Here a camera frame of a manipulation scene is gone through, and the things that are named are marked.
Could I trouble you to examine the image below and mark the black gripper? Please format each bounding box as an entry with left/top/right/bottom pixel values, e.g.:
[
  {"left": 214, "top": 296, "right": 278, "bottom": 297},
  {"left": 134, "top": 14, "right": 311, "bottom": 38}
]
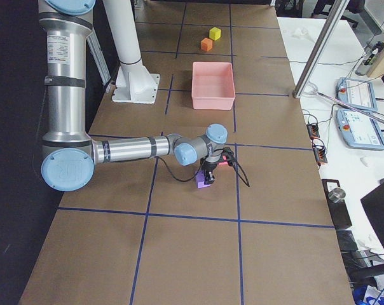
[{"left": 200, "top": 158, "right": 219, "bottom": 184}]

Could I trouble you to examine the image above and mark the purple foam block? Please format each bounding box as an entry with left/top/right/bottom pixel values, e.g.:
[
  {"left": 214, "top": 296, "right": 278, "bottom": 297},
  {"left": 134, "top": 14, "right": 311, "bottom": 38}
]
[{"left": 195, "top": 170, "right": 212, "bottom": 189}]

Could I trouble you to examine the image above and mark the orange foam block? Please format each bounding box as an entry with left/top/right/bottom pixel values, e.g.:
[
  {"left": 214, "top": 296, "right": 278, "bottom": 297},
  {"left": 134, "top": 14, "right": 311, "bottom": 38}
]
[{"left": 200, "top": 37, "right": 213, "bottom": 52}]

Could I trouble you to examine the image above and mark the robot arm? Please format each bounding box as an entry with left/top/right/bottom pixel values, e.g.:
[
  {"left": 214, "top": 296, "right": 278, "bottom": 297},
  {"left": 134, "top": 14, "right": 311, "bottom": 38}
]
[{"left": 38, "top": 1, "right": 229, "bottom": 192}]

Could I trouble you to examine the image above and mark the pink plastic bin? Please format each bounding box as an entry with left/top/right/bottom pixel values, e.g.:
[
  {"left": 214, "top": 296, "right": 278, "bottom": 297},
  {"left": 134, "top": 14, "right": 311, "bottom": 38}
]
[{"left": 191, "top": 62, "right": 236, "bottom": 111}]

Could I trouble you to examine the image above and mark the red foam block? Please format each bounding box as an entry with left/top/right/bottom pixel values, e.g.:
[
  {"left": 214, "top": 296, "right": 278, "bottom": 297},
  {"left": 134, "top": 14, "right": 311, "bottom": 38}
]
[{"left": 218, "top": 153, "right": 232, "bottom": 166}]

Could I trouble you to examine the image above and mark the metal cup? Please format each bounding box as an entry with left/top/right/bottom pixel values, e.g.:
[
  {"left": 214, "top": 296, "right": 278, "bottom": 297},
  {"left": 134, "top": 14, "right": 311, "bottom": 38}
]
[{"left": 327, "top": 187, "right": 346, "bottom": 203}]

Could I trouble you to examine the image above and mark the yellow foam block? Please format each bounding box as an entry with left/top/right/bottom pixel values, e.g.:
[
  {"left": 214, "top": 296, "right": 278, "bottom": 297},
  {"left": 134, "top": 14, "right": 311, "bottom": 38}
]
[{"left": 209, "top": 27, "right": 222, "bottom": 41}]

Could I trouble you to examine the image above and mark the near teach pendant tablet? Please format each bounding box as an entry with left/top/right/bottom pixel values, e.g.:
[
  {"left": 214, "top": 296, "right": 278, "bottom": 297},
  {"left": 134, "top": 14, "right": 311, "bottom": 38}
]
[{"left": 336, "top": 109, "right": 384, "bottom": 151}]

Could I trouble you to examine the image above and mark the teach pendant tablet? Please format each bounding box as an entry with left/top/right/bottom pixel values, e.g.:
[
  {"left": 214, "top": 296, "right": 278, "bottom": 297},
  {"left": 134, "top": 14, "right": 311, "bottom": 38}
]
[
  {"left": 336, "top": 109, "right": 384, "bottom": 151},
  {"left": 336, "top": 78, "right": 378, "bottom": 112}
]

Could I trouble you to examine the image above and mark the far teach pendant tablet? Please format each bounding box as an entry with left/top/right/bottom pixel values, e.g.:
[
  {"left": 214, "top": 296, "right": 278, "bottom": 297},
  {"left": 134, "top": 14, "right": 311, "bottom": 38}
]
[{"left": 336, "top": 78, "right": 378, "bottom": 112}]

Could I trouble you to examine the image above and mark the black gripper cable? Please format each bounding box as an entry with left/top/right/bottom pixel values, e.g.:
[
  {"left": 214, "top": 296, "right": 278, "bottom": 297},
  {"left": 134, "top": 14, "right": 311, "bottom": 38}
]
[{"left": 156, "top": 147, "right": 252, "bottom": 188}]

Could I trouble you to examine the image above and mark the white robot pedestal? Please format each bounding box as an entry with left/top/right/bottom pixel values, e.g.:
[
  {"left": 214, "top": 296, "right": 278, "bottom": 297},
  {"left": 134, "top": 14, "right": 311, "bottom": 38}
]
[{"left": 103, "top": 0, "right": 160, "bottom": 104}]

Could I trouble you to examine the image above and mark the aluminium frame post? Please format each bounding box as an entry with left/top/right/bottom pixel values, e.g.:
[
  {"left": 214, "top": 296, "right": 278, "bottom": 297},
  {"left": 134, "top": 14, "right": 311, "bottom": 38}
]
[{"left": 292, "top": 0, "right": 350, "bottom": 98}]

